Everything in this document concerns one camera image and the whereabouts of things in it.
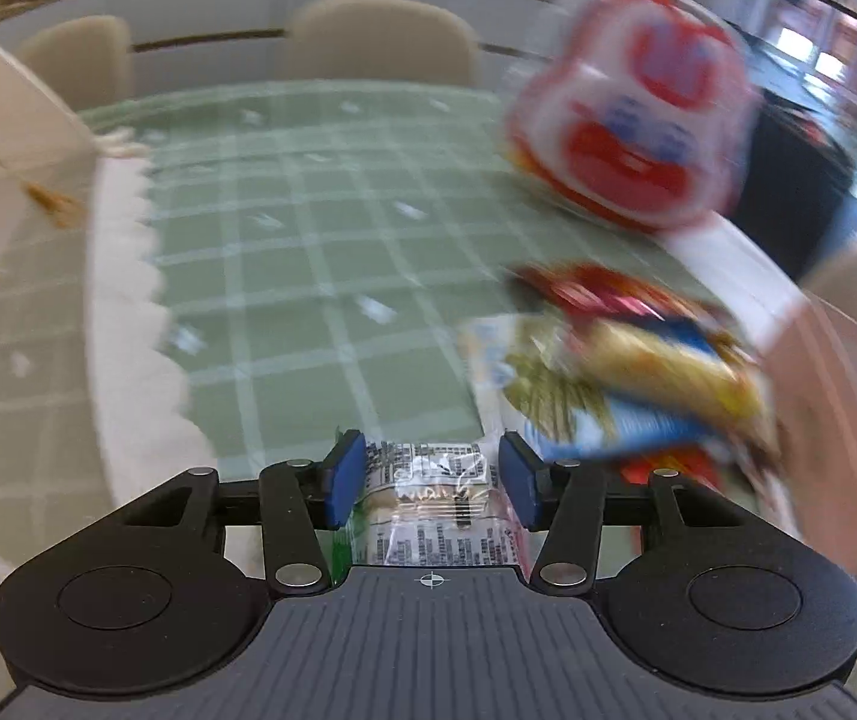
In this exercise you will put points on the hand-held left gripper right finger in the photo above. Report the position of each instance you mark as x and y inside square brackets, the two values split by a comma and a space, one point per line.
[516, 484]

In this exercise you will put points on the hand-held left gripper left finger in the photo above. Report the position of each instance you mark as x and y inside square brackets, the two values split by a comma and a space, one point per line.
[346, 476]

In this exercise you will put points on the clear snack packet green edge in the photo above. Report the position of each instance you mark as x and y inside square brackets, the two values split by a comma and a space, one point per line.
[428, 495]

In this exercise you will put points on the pink cardboard box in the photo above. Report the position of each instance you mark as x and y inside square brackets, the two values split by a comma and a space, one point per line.
[826, 390]

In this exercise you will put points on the blue yellow snack packet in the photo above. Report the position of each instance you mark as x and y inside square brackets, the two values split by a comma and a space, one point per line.
[668, 375]

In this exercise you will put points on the dark red snack packet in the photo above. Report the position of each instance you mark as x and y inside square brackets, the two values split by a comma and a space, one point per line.
[601, 292]

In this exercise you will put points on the green checked tablecloth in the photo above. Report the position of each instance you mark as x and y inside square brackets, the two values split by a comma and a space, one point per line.
[308, 240]

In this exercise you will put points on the cream scalloped cloth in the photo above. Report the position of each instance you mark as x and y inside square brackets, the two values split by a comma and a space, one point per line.
[136, 330]

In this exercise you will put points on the red white rabbit-shaped bag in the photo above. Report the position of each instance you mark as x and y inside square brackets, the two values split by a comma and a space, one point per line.
[623, 127]

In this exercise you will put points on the yellow tassel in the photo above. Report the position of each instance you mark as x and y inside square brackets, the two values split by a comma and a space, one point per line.
[53, 202]

